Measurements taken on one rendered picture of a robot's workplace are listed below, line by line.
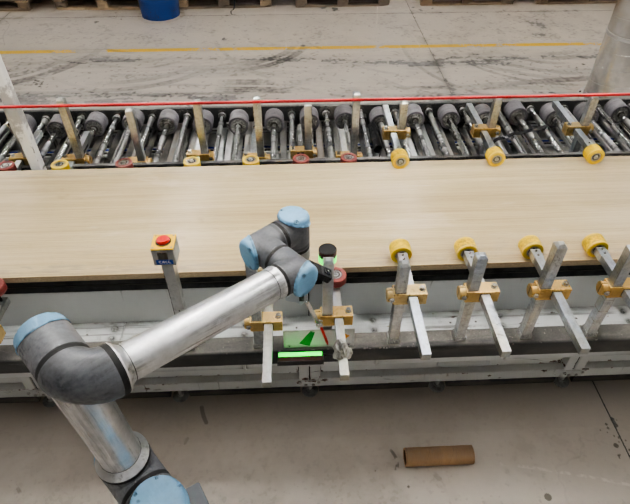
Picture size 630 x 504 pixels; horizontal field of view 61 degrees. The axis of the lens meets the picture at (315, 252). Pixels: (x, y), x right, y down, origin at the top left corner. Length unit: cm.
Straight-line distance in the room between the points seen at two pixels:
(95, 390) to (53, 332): 16
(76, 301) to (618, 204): 228
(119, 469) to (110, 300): 82
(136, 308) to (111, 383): 114
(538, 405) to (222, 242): 172
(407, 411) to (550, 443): 66
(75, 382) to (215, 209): 132
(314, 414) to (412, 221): 105
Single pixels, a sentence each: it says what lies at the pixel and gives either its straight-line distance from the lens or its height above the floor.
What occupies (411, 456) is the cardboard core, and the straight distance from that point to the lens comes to 253.
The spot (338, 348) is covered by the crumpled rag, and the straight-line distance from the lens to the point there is 181.
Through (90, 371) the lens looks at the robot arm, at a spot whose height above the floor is 144.
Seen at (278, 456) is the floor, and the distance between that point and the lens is 258.
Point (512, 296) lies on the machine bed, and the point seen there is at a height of 70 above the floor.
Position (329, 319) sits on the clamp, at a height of 86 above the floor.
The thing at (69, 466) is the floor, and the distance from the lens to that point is 278.
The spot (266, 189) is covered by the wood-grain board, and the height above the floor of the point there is 90.
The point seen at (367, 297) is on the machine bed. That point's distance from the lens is 217.
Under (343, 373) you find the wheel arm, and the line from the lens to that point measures 176.
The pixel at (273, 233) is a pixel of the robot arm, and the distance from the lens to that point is 145.
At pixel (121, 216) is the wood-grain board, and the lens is 239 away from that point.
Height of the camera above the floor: 231
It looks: 43 degrees down
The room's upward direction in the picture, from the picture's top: straight up
